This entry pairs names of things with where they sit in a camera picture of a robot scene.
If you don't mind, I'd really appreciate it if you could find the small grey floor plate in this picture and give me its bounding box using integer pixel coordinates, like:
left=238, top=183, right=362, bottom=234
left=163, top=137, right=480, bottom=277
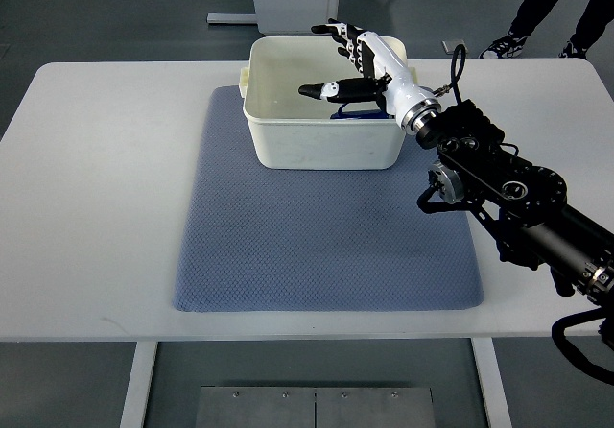
left=441, top=39, right=469, bottom=56

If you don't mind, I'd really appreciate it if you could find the white table leg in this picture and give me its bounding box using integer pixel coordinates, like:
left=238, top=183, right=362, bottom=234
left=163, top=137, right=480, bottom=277
left=471, top=338, right=512, bottom=428
left=120, top=341, right=158, bottom=428

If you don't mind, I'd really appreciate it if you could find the black white sneaker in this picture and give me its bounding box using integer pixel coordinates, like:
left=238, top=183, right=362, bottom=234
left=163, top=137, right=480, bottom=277
left=479, top=34, right=528, bottom=59
left=558, top=40, right=587, bottom=59

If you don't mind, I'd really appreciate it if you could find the white table left leg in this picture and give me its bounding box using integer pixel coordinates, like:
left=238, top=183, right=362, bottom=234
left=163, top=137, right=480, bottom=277
left=120, top=341, right=158, bottom=428

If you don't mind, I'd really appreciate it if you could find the blue enamel mug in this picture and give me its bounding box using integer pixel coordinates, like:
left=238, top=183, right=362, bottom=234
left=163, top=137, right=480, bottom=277
left=330, top=103, right=394, bottom=120

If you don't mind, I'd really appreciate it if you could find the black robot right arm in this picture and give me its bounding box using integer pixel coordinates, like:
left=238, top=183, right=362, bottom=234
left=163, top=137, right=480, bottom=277
left=416, top=44, right=613, bottom=384

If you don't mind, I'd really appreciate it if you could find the blue-grey textured mat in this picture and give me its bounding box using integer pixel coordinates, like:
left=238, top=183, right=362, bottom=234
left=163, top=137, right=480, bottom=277
left=173, top=86, right=484, bottom=313

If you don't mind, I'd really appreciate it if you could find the white table right leg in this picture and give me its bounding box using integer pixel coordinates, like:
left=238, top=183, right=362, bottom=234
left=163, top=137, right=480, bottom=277
left=471, top=338, right=512, bottom=428

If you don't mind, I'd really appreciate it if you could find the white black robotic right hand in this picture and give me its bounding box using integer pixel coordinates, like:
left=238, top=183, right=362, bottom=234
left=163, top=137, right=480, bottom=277
left=298, top=19, right=441, bottom=134

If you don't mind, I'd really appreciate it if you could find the white cabinet pedestal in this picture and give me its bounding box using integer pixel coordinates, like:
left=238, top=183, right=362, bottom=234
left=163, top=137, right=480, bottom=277
left=206, top=0, right=339, bottom=36

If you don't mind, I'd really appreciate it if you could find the cream plastic storage box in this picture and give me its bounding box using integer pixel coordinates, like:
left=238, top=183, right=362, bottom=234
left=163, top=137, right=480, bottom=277
left=240, top=36, right=406, bottom=170

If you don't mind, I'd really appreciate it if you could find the grey metal floor plate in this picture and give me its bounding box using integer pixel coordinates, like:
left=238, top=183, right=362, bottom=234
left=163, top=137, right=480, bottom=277
left=196, top=386, right=436, bottom=427

